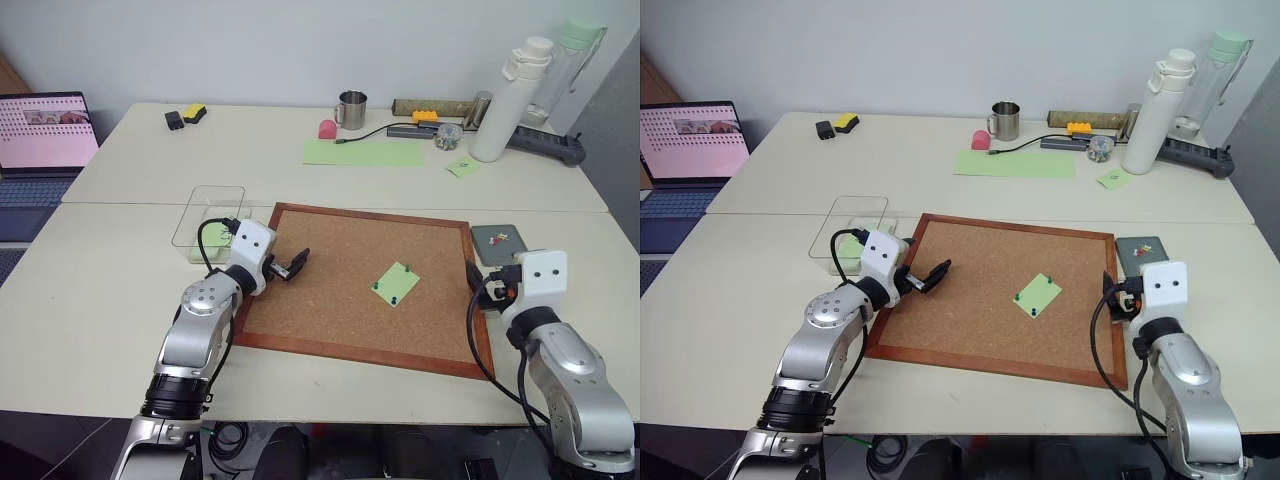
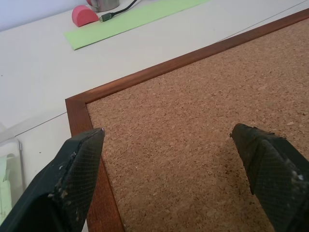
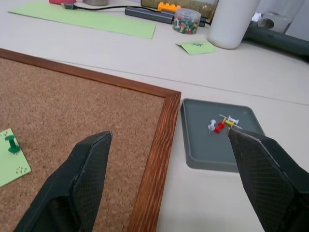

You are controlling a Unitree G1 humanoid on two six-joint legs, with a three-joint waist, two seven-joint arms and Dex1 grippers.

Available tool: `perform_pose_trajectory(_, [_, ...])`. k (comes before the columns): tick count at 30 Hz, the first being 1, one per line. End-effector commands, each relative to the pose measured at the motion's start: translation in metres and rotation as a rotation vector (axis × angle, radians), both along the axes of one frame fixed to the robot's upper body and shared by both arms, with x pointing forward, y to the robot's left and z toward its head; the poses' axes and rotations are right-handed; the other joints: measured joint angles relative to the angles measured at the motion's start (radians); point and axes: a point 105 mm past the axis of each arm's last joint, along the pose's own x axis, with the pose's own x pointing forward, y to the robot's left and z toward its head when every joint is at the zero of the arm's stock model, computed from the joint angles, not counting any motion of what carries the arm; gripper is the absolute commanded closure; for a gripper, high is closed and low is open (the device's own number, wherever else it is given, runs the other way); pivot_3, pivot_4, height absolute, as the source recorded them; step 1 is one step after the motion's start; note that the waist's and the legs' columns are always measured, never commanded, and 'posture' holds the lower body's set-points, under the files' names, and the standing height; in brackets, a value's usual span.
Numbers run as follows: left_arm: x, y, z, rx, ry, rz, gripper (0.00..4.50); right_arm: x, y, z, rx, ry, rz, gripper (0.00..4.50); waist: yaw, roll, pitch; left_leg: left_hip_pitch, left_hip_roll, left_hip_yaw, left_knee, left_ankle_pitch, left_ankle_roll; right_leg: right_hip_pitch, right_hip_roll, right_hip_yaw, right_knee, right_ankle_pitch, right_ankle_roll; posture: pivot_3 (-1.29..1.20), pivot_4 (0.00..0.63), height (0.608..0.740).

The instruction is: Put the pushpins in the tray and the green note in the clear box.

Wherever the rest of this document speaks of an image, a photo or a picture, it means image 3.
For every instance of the wood-framed cork board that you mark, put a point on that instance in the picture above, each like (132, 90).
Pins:
(79, 116)

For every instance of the red box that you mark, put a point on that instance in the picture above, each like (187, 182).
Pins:
(61, 1)

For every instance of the red push pin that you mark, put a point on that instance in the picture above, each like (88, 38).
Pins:
(219, 127)

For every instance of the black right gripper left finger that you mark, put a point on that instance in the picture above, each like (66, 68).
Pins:
(79, 183)

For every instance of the white cylindrical bottle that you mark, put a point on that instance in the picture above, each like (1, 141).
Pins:
(230, 24)

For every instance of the yellow push pin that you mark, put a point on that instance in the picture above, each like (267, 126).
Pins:
(228, 122)

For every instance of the clear push pin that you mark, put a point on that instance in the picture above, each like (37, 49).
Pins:
(211, 125)

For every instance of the grey USB hub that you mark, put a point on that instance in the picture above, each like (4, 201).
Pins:
(149, 14)

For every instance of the clear jar of push pins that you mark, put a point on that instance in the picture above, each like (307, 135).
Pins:
(186, 21)

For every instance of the small green folded note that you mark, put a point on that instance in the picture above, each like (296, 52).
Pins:
(196, 47)

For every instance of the orange toy brick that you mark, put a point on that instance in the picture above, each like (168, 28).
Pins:
(168, 6)

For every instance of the long green paper sheet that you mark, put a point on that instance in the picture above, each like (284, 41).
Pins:
(96, 20)

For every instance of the green paper note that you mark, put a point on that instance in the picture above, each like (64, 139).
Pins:
(9, 162)

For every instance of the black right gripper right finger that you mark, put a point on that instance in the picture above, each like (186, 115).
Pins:
(263, 178)

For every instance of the white push pin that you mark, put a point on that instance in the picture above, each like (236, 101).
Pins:
(233, 120)

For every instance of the green push pin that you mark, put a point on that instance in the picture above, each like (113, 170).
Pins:
(12, 145)

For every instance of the dark green tube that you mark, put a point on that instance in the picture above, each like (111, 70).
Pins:
(277, 38)

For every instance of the grey plastic tray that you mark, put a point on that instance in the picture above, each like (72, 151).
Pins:
(205, 145)

